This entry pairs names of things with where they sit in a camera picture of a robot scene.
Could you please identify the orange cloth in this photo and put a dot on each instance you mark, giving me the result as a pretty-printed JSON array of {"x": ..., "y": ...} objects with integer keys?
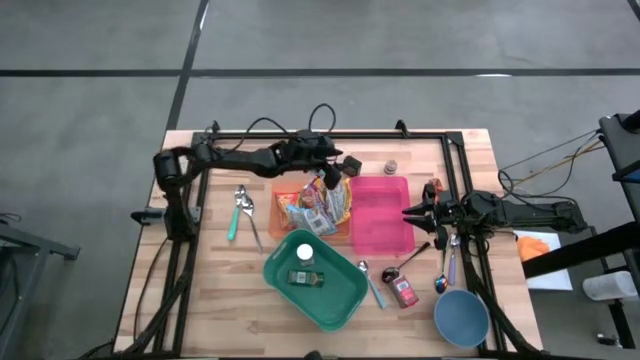
[{"x": 532, "y": 248}]

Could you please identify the red ramen packet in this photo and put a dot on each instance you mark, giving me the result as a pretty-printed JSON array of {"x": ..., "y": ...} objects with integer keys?
[{"x": 311, "y": 195}]

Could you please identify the black cube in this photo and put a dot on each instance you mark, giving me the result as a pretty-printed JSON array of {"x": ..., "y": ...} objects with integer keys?
[{"x": 354, "y": 166}]

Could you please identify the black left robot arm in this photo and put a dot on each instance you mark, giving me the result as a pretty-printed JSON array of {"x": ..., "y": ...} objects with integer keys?
[{"x": 240, "y": 157}]

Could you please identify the white paper sheet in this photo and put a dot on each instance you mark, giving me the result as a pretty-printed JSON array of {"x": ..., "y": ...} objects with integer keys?
[{"x": 550, "y": 275}]

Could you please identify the orange plastic bin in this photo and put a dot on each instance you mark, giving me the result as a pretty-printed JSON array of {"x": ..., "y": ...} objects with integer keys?
[{"x": 273, "y": 220}]

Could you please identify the yellow ramen packet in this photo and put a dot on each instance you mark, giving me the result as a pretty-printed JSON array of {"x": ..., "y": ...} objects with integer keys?
[{"x": 341, "y": 202}]

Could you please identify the blue bowl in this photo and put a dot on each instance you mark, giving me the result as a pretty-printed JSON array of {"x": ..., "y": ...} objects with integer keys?
[{"x": 461, "y": 318}]

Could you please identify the green spice jar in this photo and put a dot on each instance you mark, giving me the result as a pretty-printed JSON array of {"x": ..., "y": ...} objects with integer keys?
[{"x": 305, "y": 278}]

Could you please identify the red brown toy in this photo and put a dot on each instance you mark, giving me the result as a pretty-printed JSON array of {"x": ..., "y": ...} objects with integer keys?
[{"x": 439, "y": 184}]

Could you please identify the orange ramen packet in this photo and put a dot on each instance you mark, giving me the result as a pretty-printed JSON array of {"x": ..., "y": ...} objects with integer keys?
[{"x": 287, "y": 207}]

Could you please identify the white-capped bottle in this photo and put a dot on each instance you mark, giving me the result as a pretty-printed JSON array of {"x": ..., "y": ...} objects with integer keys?
[{"x": 305, "y": 251}]

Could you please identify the red spice jar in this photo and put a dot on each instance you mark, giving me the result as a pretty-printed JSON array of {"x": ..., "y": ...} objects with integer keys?
[{"x": 403, "y": 291}]

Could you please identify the white roll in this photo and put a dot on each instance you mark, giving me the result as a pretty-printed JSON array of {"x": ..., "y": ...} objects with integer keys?
[{"x": 610, "y": 286}]

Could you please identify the blue ramen packet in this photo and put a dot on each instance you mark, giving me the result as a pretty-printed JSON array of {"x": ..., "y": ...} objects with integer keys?
[{"x": 312, "y": 220}]

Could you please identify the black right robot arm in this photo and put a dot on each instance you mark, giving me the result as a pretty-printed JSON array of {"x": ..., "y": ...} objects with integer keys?
[{"x": 525, "y": 212}]

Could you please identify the pink plastic bin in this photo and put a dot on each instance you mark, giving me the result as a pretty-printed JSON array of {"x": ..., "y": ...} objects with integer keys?
[{"x": 380, "y": 220}]

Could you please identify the teal plastic bin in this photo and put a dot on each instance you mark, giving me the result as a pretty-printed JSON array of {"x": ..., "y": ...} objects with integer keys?
[{"x": 340, "y": 300}]

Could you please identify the all-black spoon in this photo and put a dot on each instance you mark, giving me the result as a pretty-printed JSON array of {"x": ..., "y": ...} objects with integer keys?
[{"x": 390, "y": 274}]

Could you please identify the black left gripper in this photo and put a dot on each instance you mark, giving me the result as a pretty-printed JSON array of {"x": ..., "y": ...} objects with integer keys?
[{"x": 312, "y": 150}]

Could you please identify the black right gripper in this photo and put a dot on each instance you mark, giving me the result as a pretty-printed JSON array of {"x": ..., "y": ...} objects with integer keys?
[{"x": 445, "y": 212}]

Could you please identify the black aluminium rig frame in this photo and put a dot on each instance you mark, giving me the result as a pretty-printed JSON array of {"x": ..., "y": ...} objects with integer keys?
[{"x": 390, "y": 135}]

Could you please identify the plain silver spoon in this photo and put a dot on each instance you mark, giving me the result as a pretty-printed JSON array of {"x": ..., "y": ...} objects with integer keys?
[{"x": 248, "y": 204}]

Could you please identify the dark grey cart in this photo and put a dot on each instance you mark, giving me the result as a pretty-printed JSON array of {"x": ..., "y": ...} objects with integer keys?
[{"x": 55, "y": 247}]

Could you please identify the small brown jar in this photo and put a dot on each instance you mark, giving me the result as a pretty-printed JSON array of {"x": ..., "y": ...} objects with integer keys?
[{"x": 391, "y": 167}]

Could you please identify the iridescent rainbow spoon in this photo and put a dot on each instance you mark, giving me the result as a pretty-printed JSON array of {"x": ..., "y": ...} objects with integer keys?
[{"x": 441, "y": 285}]

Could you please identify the black side stand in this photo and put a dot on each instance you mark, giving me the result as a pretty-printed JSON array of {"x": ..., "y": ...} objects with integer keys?
[{"x": 575, "y": 253}]

